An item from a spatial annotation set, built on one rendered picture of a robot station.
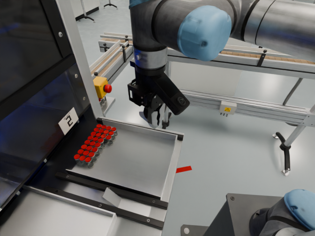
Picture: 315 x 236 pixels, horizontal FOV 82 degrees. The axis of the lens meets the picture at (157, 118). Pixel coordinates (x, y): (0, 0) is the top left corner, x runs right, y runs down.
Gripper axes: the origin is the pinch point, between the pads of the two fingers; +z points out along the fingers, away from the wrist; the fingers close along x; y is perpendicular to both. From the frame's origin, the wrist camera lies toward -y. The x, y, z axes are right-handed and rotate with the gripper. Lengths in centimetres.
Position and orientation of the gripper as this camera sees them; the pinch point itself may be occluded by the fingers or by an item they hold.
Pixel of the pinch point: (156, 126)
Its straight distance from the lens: 54.9
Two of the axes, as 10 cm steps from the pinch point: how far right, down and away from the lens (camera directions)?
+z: -0.1, 7.2, 7.0
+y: -7.8, -4.4, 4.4
